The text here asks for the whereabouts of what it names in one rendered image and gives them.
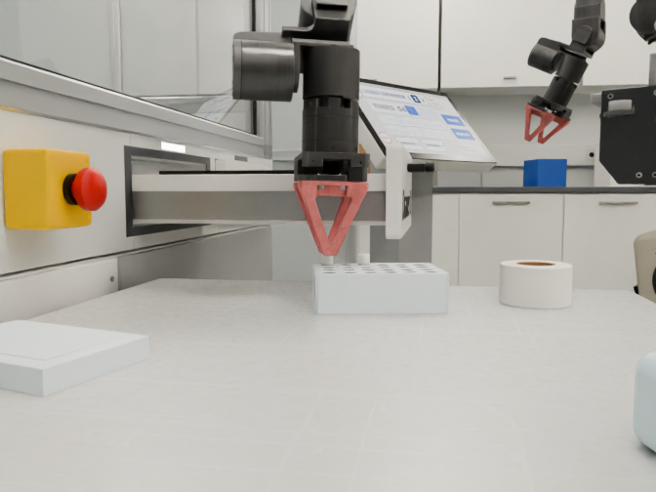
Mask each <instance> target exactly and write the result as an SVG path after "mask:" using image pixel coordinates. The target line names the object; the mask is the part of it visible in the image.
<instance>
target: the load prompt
mask: <svg viewBox="0 0 656 492"><path fill-rule="evenodd" d="M359 89H360V91H361V92H362V94H363V96H364V97H368V98H374V99H381V100H388V101H394V102H401V103H413V104H419V105H426V106H431V105H430V104H429V102H428V101H427V99H426V98H425V97H424V95H420V94H414V93H408V92H402V91H396V90H391V89H385V88H379V87H373V86H367V85H361V84H359Z"/></svg>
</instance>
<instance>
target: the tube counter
mask: <svg viewBox="0 0 656 492"><path fill-rule="evenodd" d="M394 105H395V106H396V108H397V109H398V110H399V112H400V113H401V114H406V115H413V116H421V117H428V118H435V119H440V118H439V117H438V115H437V114H436V113H435V111H434V110H433V109H432V108H425V107H418V106H412V105H405V104H399V103H395V104H394Z"/></svg>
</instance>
